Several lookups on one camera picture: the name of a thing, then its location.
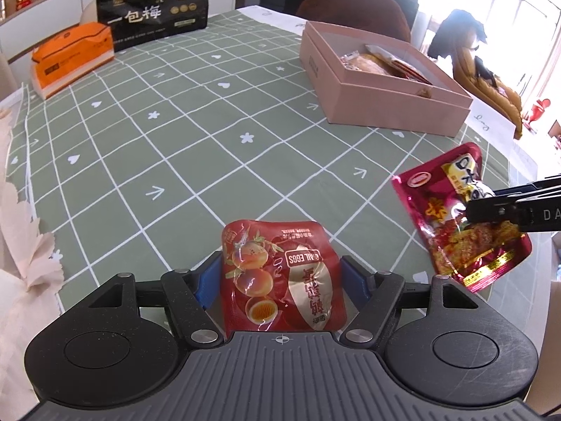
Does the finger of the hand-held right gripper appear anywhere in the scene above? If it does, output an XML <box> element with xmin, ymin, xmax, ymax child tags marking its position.
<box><xmin>465</xmin><ymin>195</ymin><xmax>523</xmax><ymax>228</ymax></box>
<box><xmin>494</xmin><ymin>175</ymin><xmax>561</xmax><ymax>199</ymax></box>

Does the tan chair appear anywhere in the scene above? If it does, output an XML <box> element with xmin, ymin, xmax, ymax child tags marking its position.
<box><xmin>451</xmin><ymin>41</ymin><xmax>524</xmax><ymax>141</ymax></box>

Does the large black printed bag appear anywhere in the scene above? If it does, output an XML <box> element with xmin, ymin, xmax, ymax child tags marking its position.
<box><xmin>95</xmin><ymin>0</ymin><xmax>208</xmax><ymax>52</ymax></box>

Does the round bun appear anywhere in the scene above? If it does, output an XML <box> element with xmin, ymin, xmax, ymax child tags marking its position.
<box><xmin>341</xmin><ymin>52</ymin><xmax>395</xmax><ymax>76</ymax></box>

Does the black cloth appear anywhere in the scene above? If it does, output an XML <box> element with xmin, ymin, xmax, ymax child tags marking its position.
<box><xmin>427</xmin><ymin>9</ymin><xmax>489</xmax><ymax>60</ymax></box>

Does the green checked tablecloth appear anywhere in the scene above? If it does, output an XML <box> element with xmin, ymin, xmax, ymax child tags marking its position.
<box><xmin>8</xmin><ymin>6</ymin><xmax>513</xmax><ymax>347</ymax></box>

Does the pink cardboard box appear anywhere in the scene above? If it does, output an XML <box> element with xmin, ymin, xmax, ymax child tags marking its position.
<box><xmin>299</xmin><ymin>20</ymin><xmax>474</xmax><ymax>138</ymax></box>

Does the orange tissue box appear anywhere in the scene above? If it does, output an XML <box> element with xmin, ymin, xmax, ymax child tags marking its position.
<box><xmin>31</xmin><ymin>21</ymin><xmax>115</xmax><ymax>99</ymax></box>

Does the red noodle snack packet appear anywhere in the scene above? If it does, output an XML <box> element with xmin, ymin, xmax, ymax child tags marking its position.
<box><xmin>389</xmin><ymin>58</ymin><xmax>434</xmax><ymax>85</ymax></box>

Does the red and yellow snack packet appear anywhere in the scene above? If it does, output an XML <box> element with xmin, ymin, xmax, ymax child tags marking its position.
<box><xmin>391</xmin><ymin>142</ymin><xmax>533</xmax><ymax>292</ymax></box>

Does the red egg snack packet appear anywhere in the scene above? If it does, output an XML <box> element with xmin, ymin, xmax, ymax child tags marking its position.
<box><xmin>219</xmin><ymin>219</ymin><xmax>348</xmax><ymax>332</ymax></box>

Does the brown upholstered chair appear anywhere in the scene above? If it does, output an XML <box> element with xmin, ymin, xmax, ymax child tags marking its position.
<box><xmin>296</xmin><ymin>0</ymin><xmax>413</xmax><ymax>44</ymax></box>

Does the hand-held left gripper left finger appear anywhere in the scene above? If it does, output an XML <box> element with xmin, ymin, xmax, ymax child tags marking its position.
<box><xmin>88</xmin><ymin>251</ymin><xmax>225</xmax><ymax>347</ymax></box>

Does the pale pink ruffled cloth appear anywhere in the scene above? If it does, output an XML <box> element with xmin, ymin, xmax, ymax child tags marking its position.
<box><xmin>0</xmin><ymin>107</ymin><xmax>66</xmax><ymax>294</ymax></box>

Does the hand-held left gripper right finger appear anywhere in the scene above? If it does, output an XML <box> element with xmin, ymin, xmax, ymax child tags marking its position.
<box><xmin>339</xmin><ymin>254</ymin><xmax>481</xmax><ymax>350</ymax></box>

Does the clear snack packet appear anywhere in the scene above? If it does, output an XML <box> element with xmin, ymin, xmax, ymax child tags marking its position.
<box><xmin>365</xmin><ymin>44</ymin><xmax>397</xmax><ymax>60</ymax></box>

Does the red ornament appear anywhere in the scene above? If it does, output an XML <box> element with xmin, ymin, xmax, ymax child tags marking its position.
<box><xmin>523</xmin><ymin>100</ymin><xmax>550</xmax><ymax>131</ymax></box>

